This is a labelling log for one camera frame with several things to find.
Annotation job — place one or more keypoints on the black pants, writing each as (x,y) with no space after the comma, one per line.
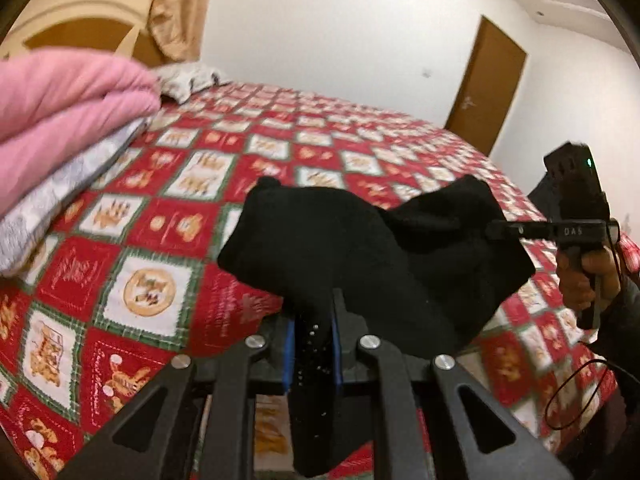
(350,240)

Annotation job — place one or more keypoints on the beige headboard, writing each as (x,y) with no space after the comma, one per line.
(75,15)

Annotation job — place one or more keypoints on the grey patterned quilt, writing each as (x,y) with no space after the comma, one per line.
(60,185)

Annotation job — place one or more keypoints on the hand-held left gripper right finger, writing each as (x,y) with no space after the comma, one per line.
(336,360)

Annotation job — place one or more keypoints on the pink quilt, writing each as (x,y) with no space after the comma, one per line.
(65,110)

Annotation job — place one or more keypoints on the red printed blanket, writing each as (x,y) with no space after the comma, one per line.
(165,220)

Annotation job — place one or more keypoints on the person's right hand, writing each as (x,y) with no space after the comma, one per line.
(575,280)

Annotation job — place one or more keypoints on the person's right forearm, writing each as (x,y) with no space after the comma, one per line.
(620,330)

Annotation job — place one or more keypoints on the grey patterned pillow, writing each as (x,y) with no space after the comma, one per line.
(192,80)

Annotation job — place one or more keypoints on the beige curtain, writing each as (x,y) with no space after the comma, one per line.
(180,5)

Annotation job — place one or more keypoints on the brown wooden door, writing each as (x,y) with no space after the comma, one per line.
(485,85)

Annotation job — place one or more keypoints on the black suitcase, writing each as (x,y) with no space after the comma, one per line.
(541,200)

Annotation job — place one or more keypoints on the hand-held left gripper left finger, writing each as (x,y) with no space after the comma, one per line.
(287,360)

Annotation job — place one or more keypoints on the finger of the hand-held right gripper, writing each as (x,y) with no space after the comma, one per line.
(520,230)

